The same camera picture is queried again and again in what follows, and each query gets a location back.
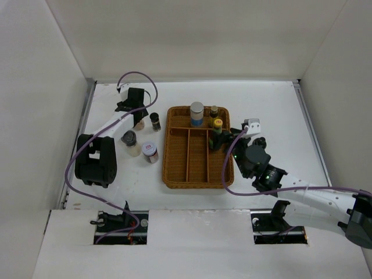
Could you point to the black cap pepper bottle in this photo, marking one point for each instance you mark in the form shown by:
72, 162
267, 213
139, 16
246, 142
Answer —
154, 117

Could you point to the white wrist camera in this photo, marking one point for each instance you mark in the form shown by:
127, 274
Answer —
251, 127
122, 89

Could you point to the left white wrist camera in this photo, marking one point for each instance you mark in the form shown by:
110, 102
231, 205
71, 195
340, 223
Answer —
122, 89

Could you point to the brown wicker divided tray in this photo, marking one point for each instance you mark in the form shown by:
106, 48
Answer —
188, 162

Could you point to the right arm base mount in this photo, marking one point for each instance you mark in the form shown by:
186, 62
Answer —
270, 228

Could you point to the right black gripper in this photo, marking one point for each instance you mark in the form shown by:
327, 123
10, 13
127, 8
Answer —
225, 137

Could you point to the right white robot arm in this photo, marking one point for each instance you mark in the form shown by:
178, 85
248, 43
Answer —
344, 211

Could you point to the white black top grinder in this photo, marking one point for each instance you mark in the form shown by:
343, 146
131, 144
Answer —
261, 141

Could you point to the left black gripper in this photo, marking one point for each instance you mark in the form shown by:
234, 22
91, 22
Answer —
122, 104

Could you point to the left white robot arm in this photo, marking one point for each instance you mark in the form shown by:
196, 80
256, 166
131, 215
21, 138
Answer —
95, 161

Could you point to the black lid salt grinder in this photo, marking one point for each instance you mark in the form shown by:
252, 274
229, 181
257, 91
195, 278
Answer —
129, 139

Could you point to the red green sauce bottle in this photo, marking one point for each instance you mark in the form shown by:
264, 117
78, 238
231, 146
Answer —
215, 133

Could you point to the silver cap blue label shaker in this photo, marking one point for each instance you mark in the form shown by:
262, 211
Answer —
196, 114

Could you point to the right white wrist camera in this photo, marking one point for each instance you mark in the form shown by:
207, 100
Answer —
251, 127

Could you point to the brown cap yellow oil bottle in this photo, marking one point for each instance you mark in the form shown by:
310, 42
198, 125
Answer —
213, 115

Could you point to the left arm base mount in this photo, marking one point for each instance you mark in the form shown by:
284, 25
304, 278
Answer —
121, 229

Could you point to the pink cap spice jar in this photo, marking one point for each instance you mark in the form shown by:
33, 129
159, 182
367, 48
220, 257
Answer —
141, 123

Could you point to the small red label white jar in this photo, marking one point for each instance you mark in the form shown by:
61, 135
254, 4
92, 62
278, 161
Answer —
150, 151

